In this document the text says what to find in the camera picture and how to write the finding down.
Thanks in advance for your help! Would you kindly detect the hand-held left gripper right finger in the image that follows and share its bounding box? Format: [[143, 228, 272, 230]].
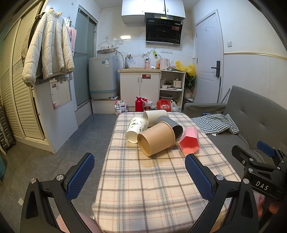
[[185, 153, 266, 233]]

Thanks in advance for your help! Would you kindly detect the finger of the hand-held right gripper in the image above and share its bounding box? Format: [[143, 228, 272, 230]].
[[257, 141, 287, 169], [232, 145, 258, 171]]

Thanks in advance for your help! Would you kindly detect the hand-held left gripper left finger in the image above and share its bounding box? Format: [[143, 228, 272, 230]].
[[20, 153, 96, 233]]

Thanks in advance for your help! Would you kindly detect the pink faceted cup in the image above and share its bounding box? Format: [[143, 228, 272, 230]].
[[179, 126, 200, 154]]

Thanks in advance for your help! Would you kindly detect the grey cup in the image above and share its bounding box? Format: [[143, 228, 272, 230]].
[[156, 115, 184, 142]]

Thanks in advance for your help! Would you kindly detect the brown paper cup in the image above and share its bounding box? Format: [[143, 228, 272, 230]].
[[137, 121, 175, 157]]

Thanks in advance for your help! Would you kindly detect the white cup with green print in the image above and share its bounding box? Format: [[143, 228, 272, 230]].
[[125, 116, 149, 144]]

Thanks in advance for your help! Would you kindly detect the cream cup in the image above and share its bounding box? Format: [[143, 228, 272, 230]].
[[143, 109, 169, 127]]

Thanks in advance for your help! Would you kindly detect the person's right hand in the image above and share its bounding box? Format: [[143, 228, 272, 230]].
[[253, 192, 286, 218]]

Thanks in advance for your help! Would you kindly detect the checkered cloth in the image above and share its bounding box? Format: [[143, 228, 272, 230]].
[[192, 113, 240, 135]]

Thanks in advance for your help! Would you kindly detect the grey sofa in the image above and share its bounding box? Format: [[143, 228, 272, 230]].
[[183, 85, 287, 172]]

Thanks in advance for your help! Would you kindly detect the plaid table blanket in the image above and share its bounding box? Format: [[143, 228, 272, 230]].
[[92, 111, 241, 233]]

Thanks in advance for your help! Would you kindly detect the white step platform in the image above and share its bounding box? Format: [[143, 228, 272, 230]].
[[91, 95, 120, 114]]

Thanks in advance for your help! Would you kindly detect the red shopping bag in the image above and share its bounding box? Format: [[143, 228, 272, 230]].
[[156, 99, 172, 112]]

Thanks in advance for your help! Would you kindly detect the red and white bag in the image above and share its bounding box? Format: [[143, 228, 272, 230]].
[[143, 98, 157, 111]]

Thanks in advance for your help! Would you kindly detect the dark folded rack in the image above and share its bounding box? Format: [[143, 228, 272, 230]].
[[0, 105, 16, 155]]

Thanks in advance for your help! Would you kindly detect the white open shelf unit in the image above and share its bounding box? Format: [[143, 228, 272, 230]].
[[160, 70, 186, 112]]

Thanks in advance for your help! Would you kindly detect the green plant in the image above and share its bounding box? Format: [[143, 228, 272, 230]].
[[185, 75, 196, 90]]

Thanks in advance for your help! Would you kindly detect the red thermos flask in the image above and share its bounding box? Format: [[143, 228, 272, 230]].
[[135, 96, 144, 112]]

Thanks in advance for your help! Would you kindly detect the yellow plastic bag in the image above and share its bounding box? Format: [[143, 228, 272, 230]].
[[175, 60, 196, 77]]

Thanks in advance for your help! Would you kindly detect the grey washing machine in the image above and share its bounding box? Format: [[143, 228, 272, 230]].
[[88, 55, 119, 99]]

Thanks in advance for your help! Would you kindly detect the white sink cabinet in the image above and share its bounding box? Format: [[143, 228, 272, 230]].
[[118, 68, 161, 112]]

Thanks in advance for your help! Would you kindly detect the white door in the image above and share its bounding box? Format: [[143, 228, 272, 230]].
[[195, 9, 225, 104]]

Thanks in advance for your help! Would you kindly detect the louvered wardrobe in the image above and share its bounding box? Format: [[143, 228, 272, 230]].
[[0, 0, 56, 154]]

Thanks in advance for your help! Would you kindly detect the frosted glass sliding door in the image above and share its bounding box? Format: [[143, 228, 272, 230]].
[[73, 7, 98, 110]]

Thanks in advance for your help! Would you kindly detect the metal basin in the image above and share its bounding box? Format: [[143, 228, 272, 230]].
[[97, 48, 117, 56]]

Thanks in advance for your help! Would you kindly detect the white quilted jacket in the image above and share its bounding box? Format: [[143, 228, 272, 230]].
[[22, 9, 75, 87]]

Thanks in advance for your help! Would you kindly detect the pink garment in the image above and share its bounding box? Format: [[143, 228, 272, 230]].
[[67, 27, 77, 54]]

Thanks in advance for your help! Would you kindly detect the black range hood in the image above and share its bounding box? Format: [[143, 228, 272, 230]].
[[145, 13, 184, 46]]

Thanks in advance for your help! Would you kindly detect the mop handle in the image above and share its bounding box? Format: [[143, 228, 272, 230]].
[[216, 76, 222, 103]]

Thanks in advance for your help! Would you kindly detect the black door lock handle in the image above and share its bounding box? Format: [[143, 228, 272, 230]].
[[211, 60, 221, 78]]

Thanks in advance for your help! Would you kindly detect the wire clothes hanger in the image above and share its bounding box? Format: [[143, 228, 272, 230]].
[[97, 37, 114, 49]]

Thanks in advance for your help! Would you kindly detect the white wall cabinet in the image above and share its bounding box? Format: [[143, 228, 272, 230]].
[[121, 0, 186, 24]]

